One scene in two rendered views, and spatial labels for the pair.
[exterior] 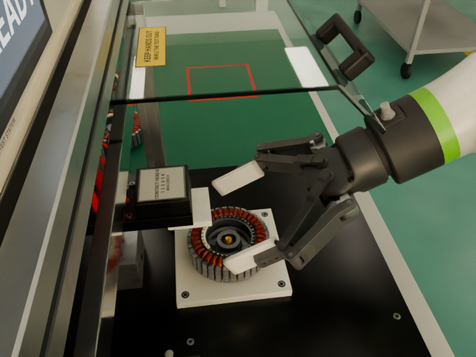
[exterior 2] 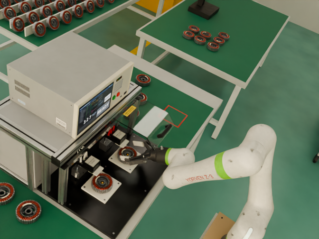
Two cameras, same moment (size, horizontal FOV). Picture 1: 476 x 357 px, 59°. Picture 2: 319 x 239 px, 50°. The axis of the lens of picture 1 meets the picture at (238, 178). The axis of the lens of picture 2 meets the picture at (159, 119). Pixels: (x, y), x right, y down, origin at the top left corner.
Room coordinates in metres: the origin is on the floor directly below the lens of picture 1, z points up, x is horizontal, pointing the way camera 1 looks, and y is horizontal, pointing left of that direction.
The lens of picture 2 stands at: (-0.73, -0.62, 2.28)
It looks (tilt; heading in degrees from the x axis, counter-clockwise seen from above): 42 degrees down; 25
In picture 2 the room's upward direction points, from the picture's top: 17 degrees clockwise
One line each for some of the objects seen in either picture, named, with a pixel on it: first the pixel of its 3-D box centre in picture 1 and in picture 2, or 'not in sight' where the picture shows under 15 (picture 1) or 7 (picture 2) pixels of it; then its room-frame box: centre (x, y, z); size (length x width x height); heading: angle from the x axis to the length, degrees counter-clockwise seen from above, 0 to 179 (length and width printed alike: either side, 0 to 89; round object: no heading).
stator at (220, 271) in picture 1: (228, 242); (127, 155); (0.37, 0.01, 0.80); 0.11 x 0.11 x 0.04
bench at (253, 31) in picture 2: not in sight; (213, 51); (2.58, 0.50, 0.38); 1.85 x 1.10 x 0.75; 7
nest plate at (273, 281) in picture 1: (228, 253); (126, 158); (0.37, 0.01, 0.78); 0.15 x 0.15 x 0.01; 7
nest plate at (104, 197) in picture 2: not in sight; (101, 185); (0.13, -0.02, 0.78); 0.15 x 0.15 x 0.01; 7
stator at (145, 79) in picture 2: not in sight; (143, 79); (1.04, 0.41, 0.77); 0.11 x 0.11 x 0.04
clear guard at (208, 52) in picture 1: (212, 61); (140, 118); (0.44, 0.03, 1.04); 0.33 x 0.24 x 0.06; 97
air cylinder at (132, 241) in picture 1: (122, 254); (106, 142); (0.35, 0.16, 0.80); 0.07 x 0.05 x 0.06; 7
